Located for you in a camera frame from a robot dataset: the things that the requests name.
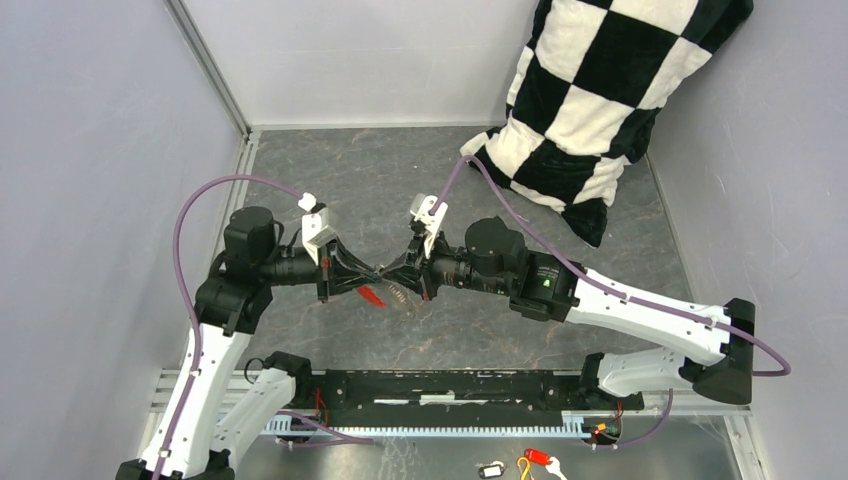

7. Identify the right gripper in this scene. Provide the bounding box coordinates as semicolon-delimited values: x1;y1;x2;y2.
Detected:
382;224;512;300

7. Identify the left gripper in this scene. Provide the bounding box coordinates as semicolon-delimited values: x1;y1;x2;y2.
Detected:
260;234;382;302

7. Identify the red key tag with keyring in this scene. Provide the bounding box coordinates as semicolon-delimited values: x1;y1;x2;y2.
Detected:
358;265;417;318

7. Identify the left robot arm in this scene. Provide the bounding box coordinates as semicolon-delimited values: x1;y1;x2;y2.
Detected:
116;206;379;479

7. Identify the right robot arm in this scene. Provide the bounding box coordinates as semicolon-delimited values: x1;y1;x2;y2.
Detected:
380;217;755;408

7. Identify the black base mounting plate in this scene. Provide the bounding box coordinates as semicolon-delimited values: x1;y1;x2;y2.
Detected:
286;370;645;428

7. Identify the yellow carabiner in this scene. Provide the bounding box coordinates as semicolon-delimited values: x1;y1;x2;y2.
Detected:
516;456;534;480

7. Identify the red key tag bottom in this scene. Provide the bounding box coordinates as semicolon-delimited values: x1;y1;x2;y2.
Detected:
523;448;552;466

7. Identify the black white checkered blanket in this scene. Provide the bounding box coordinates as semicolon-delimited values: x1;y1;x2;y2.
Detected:
460;0;754;248

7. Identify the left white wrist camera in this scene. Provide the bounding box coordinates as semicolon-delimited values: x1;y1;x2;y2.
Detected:
298;192;338;266

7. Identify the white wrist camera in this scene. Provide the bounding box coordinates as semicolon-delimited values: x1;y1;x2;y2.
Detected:
409;193;448;259
298;192;338;266

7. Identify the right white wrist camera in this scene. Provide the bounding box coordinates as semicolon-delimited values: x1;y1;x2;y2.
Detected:
409;193;448;259

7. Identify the white slotted cable duct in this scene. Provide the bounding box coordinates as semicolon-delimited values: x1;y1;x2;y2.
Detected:
260;415;590;440

